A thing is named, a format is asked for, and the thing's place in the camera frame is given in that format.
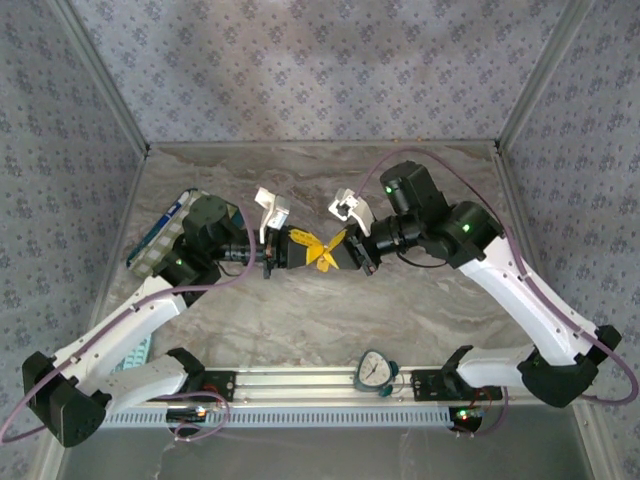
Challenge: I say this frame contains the aluminium frame bar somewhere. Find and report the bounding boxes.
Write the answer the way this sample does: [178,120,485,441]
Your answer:
[492,149,571,364]
[74,149,151,351]

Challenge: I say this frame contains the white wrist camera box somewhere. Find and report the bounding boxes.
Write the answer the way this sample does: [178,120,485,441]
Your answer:
[253,186,292,232]
[327,187,375,236]

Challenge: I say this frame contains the aluminium frame post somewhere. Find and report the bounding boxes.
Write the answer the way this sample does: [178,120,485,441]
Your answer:
[495,0,599,154]
[49,0,152,156]

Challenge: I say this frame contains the black controller board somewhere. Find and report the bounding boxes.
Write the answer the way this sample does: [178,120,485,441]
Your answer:
[166,407,209,424]
[448,406,485,434]

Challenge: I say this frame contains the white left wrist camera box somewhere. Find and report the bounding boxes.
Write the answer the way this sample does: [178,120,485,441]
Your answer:
[253,186,292,232]

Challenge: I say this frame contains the aluminium mounting rail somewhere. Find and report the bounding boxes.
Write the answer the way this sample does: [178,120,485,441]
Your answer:
[107,365,599,407]

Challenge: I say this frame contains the light teal calculator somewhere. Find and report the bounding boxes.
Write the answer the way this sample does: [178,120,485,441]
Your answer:
[112,337,153,374]

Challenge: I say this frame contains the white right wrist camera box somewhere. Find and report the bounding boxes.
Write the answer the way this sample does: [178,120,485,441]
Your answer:
[327,187,375,236]

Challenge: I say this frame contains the grey slotted cable duct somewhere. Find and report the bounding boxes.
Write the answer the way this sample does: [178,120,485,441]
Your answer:
[99,405,454,430]

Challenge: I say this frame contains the green checkered teal pouch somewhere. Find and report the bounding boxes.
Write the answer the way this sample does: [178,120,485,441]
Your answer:
[130,188,247,279]

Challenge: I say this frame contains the teal triangular dial clock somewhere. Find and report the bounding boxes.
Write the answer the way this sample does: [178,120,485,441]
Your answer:
[352,348,400,399]

